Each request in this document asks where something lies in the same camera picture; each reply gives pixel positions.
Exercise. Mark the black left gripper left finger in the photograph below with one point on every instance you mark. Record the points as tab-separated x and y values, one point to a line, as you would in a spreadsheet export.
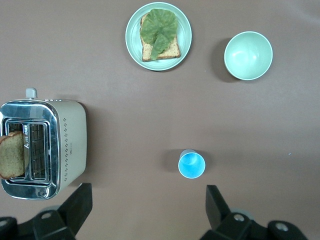
72	212

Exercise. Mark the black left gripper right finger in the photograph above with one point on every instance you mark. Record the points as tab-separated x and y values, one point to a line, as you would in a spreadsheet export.
220	220

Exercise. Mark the blue plastic cup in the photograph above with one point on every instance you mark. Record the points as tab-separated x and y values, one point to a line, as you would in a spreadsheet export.
191	165

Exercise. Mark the beige chrome two-slot toaster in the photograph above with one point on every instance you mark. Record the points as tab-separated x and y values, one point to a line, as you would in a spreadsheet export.
75	140

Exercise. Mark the brown bread slice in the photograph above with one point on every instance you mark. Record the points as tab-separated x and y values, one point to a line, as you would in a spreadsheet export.
11	157

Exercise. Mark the brown table cover sheet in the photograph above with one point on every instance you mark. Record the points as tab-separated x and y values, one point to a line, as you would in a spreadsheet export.
125	112

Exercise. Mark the pale green bowl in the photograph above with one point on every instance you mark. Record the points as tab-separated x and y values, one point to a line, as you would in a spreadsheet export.
247	56

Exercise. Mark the square toast slice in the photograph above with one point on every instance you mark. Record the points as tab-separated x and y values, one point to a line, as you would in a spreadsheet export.
172	51

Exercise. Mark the pale green plate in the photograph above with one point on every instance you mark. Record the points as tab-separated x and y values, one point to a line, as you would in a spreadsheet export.
185	35

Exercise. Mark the green lettuce leaf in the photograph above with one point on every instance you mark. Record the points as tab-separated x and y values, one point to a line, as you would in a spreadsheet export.
160	27

